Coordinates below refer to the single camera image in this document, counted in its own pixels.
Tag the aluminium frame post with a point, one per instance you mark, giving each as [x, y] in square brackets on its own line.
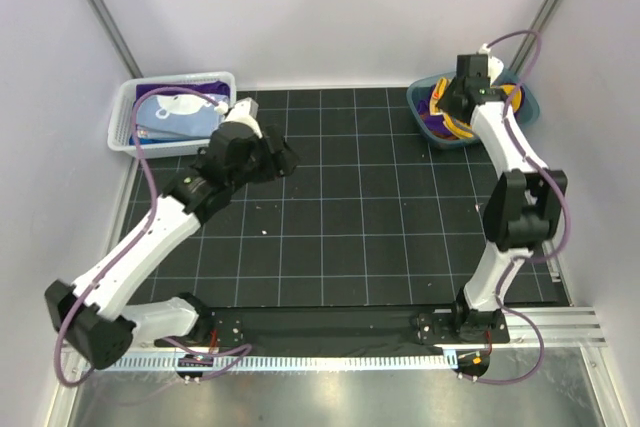
[550, 2]
[113, 33]

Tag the right aluminium frame post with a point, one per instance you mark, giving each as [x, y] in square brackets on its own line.
[550, 2]

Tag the left aluminium frame post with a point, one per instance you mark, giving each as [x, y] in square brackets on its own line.
[113, 33]

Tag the light blue white towel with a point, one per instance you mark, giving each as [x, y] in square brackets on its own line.
[179, 116]

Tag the yellow purple patterned towel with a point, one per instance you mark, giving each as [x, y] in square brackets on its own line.
[436, 121]

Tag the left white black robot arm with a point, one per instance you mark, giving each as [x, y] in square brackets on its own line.
[93, 313]

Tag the aluminium rail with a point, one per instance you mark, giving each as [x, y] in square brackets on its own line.
[556, 327]

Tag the teal plastic bin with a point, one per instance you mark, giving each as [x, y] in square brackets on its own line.
[525, 107]

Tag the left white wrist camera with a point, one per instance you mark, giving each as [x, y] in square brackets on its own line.
[245, 112]

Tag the white slotted cable duct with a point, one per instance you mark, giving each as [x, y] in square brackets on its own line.
[179, 361]

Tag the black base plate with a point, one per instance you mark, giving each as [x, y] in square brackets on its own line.
[427, 325]

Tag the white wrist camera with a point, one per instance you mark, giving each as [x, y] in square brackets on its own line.
[495, 68]
[245, 112]

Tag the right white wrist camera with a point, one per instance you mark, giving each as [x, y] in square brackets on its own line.
[495, 68]

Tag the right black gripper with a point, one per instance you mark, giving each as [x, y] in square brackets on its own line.
[444, 103]

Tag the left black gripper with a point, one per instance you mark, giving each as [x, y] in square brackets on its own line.
[281, 163]

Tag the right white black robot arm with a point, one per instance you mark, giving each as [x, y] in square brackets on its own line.
[525, 206]

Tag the white plastic basket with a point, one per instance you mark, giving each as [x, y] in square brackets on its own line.
[120, 127]

